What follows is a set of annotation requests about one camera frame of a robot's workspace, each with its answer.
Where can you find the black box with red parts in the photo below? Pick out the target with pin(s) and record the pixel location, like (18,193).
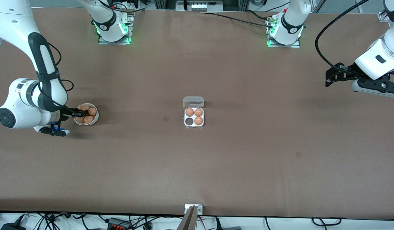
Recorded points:
(118,223)

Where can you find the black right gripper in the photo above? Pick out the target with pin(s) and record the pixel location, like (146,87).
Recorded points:
(65,112)

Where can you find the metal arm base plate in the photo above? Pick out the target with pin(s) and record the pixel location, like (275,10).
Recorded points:
(297,44)
(130,35)

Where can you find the metal table corner bracket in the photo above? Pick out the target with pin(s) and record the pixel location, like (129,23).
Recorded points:
(383,16)

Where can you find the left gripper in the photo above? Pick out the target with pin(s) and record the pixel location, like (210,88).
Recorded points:
(346,72)

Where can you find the black power adapter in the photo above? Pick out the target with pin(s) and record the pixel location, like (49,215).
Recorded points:
(11,227)

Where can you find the white round bowl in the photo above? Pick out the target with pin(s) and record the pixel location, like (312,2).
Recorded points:
(95,119)

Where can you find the small metal bracket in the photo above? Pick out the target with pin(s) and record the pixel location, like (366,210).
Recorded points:
(200,209)

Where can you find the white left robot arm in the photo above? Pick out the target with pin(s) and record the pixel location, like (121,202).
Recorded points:
(291,22)

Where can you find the grey electrical box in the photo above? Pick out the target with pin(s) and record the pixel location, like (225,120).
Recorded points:
(203,5)

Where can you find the clear plastic egg box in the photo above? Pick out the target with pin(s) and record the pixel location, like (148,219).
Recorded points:
(193,101)

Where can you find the brown egg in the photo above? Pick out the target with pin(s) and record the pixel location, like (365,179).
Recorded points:
(189,112)
(83,107)
(92,111)
(89,119)
(79,120)
(198,112)
(198,120)

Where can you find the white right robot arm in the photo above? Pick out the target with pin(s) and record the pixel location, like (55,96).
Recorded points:
(11,19)

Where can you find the grey camera mount bar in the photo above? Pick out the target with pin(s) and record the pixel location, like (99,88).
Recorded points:
(189,222)

